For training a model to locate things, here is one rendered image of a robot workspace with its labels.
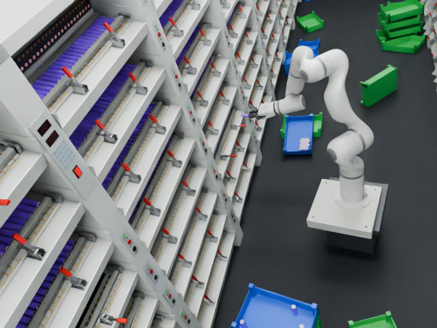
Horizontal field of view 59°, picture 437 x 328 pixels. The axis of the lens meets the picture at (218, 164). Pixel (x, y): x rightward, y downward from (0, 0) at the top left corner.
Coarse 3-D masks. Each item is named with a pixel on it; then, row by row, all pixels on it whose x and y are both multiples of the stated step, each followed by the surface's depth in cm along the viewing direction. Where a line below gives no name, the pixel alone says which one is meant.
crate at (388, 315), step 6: (390, 312) 181; (372, 318) 184; (378, 318) 185; (384, 318) 186; (390, 318) 183; (354, 324) 186; (360, 324) 187; (366, 324) 188; (372, 324) 187; (378, 324) 186; (384, 324) 185; (390, 324) 185
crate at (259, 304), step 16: (256, 288) 168; (256, 304) 168; (272, 304) 166; (288, 304) 164; (304, 304) 157; (240, 320) 163; (256, 320) 163; (272, 320) 161; (288, 320) 159; (304, 320) 157
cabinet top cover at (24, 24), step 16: (16, 0) 112; (32, 0) 107; (48, 0) 102; (64, 0) 105; (0, 16) 104; (16, 16) 99; (32, 16) 95; (48, 16) 99; (0, 32) 93; (16, 32) 90; (32, 32) 94; (0, 48) 86; (16, 48) 90
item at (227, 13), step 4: (220, 0) 233; (224, 0) 228; (228, 0) 238; (232, 0) 238; (236, 0) 241; (220, 4) 230; (224, 4) 229; (228, 4) 230; (232, 4) 234; (236, 4) 244; (224, 8) 230; (228, 8) 230; (232, 8) 235; (224, 12) 217; (228, 12) 227; (224, 16) 219; (228, 16) 228
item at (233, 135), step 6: (234, 108) 250; (240, 108) 251; (240, 114) 250; (234, 120) 246; (240, 120) 246; (234, 132) 239; (234, 138) 235; (228, 144) 231; (234, 144) 236; (222, 150) 228; (228, 150) 228; (222, 162) 221; (228, 162) 226; (222, 168) 218; (222, 174) 215; (222, 180) 217
